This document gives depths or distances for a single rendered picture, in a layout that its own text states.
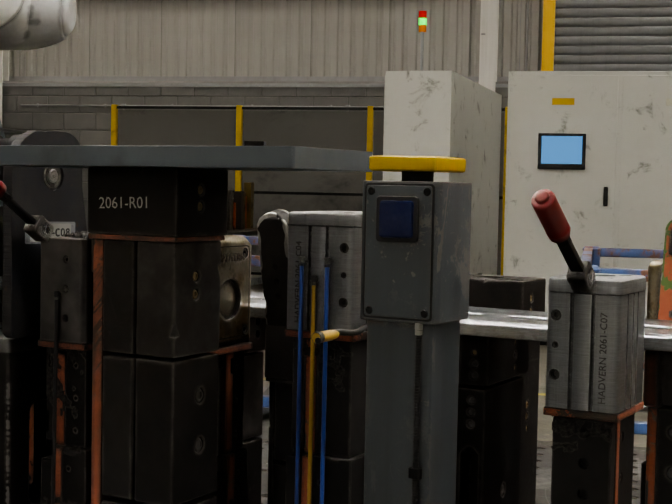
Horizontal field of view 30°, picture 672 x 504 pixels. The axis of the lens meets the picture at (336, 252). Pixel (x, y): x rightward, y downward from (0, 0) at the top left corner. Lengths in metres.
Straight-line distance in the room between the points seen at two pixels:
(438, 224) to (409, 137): 8.38
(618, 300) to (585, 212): 8.16
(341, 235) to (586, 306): 0.25
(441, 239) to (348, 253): 0.22
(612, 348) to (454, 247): 0.18
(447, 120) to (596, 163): 1.12
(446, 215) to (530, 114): 8.30
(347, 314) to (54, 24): 0.73
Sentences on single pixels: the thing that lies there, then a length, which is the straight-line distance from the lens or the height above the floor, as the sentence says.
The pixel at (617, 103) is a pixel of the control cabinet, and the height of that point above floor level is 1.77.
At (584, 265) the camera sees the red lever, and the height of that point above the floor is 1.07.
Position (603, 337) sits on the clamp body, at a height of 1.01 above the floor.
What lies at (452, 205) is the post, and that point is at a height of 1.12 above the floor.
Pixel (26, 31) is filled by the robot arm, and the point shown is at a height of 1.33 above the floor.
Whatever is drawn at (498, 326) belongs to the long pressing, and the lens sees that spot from 1.26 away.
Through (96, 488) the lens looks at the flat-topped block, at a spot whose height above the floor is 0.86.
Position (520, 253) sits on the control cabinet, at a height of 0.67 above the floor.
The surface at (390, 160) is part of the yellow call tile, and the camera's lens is 1.00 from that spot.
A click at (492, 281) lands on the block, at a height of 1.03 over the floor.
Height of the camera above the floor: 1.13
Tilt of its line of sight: 3 degrees down
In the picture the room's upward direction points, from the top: 1 degrees clockwise
